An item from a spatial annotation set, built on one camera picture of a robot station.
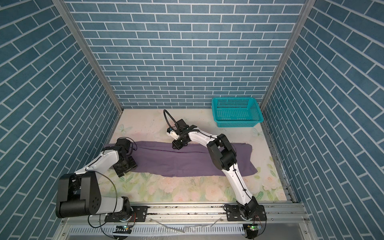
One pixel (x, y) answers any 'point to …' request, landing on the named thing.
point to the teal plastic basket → (236, 112)
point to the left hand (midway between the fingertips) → (131, 168)
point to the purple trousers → (161, 158)
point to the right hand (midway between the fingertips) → (173, 145)
